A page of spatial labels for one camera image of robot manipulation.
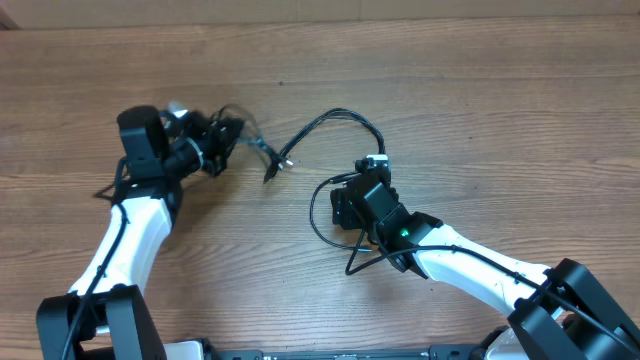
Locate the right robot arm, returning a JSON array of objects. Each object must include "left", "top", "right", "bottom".
[{"left": 330, "top": 170, "right": 639, "bottom": 359}]

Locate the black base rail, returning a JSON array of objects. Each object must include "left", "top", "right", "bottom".
[{"left": 211, "top": 344, "right": 486, "bottom": 360}]

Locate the thick black USB cable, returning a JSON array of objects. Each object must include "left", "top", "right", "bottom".
[{"left": 219, "top": 103, "right": 387, "bottom": 185}]

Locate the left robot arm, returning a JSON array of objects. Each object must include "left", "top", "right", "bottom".
[{"left": 36, "top": 105, "right": 245, "bottom": 359}]

